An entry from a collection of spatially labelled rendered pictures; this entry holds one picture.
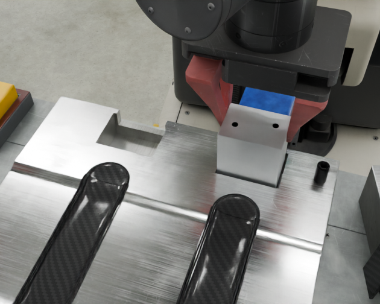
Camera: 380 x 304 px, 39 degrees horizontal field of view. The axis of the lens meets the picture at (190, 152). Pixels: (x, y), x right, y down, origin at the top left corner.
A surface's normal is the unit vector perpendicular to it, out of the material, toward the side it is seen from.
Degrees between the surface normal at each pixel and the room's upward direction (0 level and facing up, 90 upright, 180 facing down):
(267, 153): 92
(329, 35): 1
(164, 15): 91
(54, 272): 9
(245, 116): 2
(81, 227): 5
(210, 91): 112
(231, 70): 91
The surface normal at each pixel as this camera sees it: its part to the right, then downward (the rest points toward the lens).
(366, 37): -0.19, 0.82
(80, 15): -0.01, -0.66
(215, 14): -0.60, 0.61
